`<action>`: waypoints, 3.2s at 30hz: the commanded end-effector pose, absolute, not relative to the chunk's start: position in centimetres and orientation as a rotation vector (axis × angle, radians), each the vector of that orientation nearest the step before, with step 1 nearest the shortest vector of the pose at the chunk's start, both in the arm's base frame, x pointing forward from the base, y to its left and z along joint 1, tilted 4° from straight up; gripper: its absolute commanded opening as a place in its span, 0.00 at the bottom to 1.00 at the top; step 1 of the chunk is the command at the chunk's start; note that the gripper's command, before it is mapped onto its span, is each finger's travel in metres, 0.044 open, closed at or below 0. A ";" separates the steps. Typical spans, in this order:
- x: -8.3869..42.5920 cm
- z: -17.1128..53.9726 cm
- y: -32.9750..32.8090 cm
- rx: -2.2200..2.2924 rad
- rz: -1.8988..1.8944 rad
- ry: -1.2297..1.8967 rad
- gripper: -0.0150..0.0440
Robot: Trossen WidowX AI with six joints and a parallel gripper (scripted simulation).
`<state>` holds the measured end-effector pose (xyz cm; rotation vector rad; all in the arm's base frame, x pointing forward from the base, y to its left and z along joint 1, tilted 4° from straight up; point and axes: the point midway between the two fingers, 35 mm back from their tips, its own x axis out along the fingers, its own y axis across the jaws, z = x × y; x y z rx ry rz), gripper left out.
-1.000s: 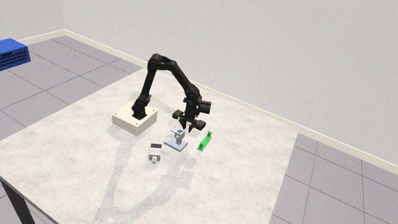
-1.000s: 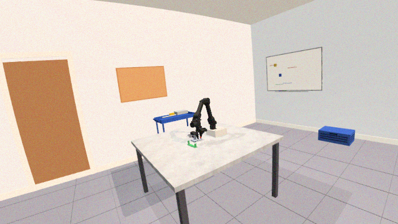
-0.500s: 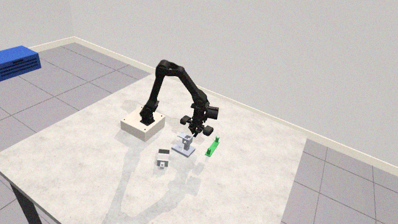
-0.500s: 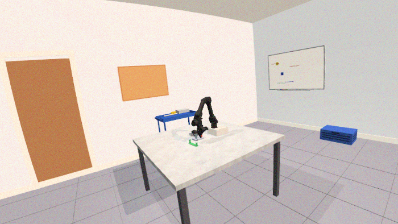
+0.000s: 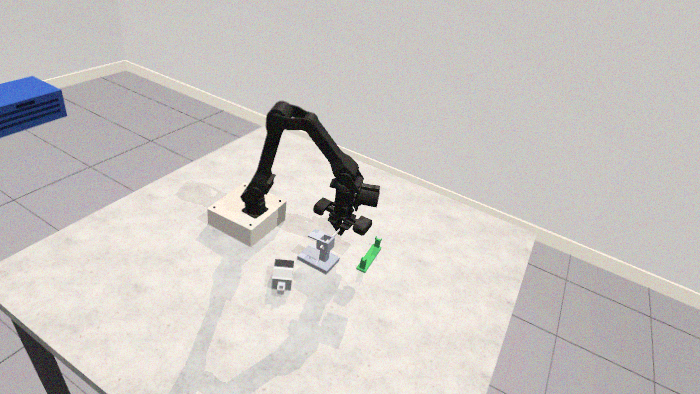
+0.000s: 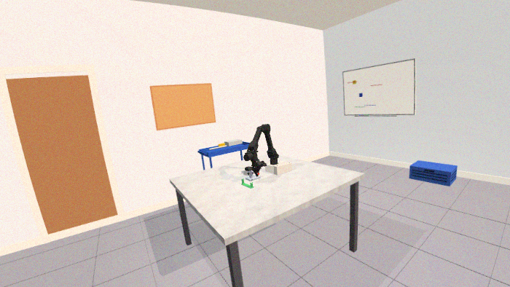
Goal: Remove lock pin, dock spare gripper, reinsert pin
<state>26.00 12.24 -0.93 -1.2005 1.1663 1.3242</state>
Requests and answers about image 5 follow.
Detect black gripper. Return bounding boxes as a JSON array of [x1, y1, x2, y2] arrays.
[[313, 197, 372, 236]]

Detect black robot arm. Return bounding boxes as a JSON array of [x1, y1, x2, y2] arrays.
[[240, 100, 380, 219]]

